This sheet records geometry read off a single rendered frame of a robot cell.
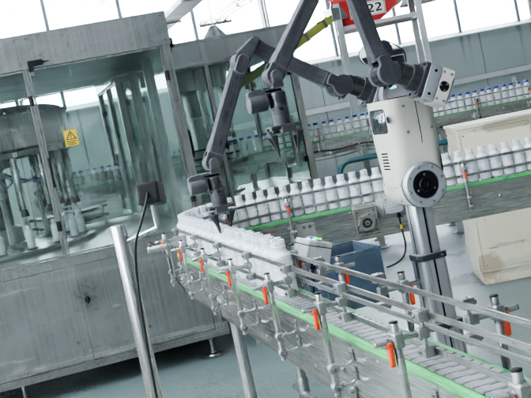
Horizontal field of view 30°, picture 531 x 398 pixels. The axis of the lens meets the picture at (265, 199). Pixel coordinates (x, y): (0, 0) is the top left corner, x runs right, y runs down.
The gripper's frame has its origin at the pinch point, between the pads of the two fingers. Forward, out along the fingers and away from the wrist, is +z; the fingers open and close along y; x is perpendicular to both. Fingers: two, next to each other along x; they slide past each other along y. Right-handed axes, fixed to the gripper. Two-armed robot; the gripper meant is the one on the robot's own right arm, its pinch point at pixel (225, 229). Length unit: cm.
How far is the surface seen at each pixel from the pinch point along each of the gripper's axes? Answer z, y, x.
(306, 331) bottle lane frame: 19, 5, 102
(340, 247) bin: 22, -55, -41
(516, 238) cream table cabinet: 87, -272, -302
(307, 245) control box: 4, -13, 55
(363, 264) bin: 26, -52, -10
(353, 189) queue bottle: 8, -94, -125
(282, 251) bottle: 2, 0, 73
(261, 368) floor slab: 117, -55, -246
